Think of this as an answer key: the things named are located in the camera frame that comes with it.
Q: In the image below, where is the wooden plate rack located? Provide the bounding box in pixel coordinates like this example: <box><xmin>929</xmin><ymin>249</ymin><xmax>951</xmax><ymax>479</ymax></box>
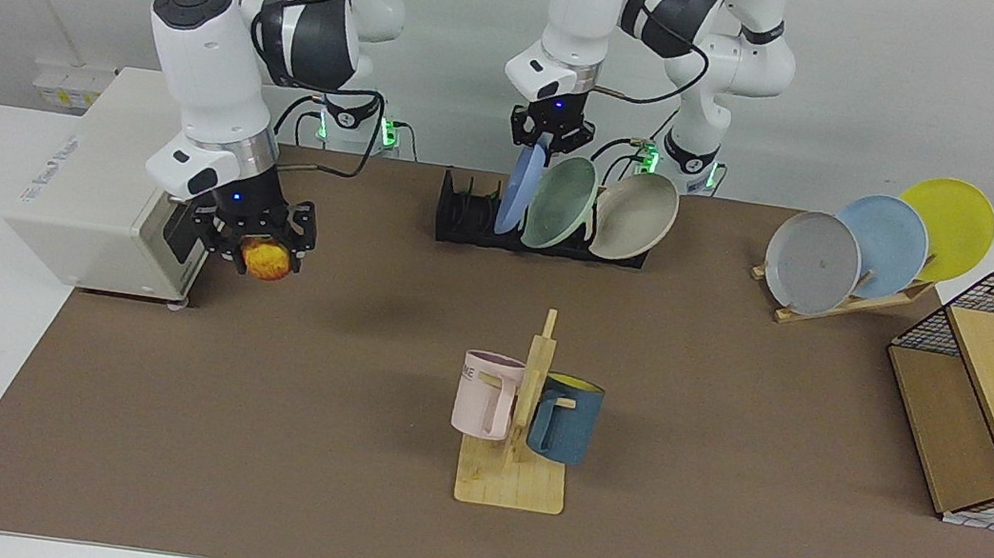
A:
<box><xmin>745</xmin><ymin>255</ymin><xmax>937</xmax><ymax>344</ymax></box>

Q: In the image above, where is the pale green plate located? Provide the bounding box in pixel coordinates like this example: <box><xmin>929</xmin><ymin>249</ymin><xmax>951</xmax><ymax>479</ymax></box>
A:
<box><xmin>519</xmin><ymin>150</ymin><xmax>602</xmax><ymax>256</ymax></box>

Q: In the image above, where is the black base cable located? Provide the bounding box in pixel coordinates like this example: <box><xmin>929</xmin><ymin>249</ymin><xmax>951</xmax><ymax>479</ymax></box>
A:
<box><xmin>268</xmin><ymin>90</ymin><xmax>329</xmax><ymax>149</ymax></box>
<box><xmin>586</xmin><ymin>95</ymin><xmax>682</xmax><ymax>195</ymax></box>

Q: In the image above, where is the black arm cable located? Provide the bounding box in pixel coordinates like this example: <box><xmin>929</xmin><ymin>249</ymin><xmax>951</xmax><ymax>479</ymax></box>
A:
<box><xmin>592</xmin><ymin>29</ymin><xmax>713</xmax><ymax>115</ymax></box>
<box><xmin>276</xmin><ymin>79</ymin><xmax>388</xmax><ymax>183</ymax></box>

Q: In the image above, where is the white wall socket strip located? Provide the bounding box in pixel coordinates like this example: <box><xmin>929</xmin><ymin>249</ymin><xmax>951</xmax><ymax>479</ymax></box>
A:
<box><xmin>30</xmin><ymin>58</ymin><xmax>117</xmax><ymax>114</ymax></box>

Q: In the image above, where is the wooden cup stand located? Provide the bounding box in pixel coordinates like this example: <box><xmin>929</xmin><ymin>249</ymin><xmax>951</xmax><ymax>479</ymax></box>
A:
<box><xmin>452</xmin><ymin>299</ymin><xmax>590</xmax><ymax>516</ymax></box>

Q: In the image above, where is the grey plate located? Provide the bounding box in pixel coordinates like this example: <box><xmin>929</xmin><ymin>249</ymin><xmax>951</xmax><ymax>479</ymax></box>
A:
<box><xmin>758</xmin><ymin>206</ymin><xmax>867</xmax><ymax>322</ymax></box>

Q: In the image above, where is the pale toaster oven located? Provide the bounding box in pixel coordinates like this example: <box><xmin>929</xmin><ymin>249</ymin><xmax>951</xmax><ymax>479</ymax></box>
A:
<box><xmin>0</xmin><ymin>54</ymin><xmax>241</xmax><ymax>311</ymax></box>

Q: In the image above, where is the black dish rack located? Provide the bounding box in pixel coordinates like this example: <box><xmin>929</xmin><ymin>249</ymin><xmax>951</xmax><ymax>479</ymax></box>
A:
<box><xmin>433</xmin><ymin>167</ymin><xmax>658</xmax><ymax>270</ymax></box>

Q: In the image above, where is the light blue plate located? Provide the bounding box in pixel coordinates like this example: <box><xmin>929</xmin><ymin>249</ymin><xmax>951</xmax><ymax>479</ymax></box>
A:
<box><xmin>824</xmin><ymin>189</ymin><xmax>935</xmax><ymax>307</ymax></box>

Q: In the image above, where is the beige plate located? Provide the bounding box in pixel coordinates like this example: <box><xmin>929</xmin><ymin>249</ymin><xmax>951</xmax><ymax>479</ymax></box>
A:
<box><xmin>586</xmin><ymin>167</ymin><xmax>683</xmax><ymax>269</ymax></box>

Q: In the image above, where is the dark blue plate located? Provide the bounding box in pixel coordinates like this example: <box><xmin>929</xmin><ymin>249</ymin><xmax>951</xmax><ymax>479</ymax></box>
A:
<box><xmin>493</xmin><ymin>131</ymin><xmax>551</xmax><ymax>239</ymax></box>

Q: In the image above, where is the pink cup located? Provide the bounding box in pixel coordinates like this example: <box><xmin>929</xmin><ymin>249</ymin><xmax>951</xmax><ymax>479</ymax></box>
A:
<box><xmin>448</xmin><ymin>349</ymin><xmax>528</xmax><ymax>444</ymax></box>

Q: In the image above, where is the yellow plate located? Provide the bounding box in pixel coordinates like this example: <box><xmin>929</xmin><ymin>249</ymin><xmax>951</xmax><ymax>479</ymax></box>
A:
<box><xmin>889</xmin><ymin>172</ymin><xmax>994</xmax><ymax>290</ymax></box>

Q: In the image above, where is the brown table cloth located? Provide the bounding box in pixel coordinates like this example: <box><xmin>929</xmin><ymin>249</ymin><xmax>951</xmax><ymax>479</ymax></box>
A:
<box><xmin>0</xmin><ymin>105</ymin><xmax>994</xmax><ymax>558</ymax></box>

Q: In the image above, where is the dark blue cup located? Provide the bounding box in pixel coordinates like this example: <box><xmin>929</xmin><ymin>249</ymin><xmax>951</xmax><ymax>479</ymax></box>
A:
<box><xmin>523</xmin><ymin>370</ymin><xmax>607</xmax><ymax>469</ymax></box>

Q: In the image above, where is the red yellow apple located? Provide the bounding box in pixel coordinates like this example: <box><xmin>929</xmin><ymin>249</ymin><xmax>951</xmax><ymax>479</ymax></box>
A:
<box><xmin>236</xmin><ymin>231</ymin><xmax>295</xmax><ymax>284</ymax></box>

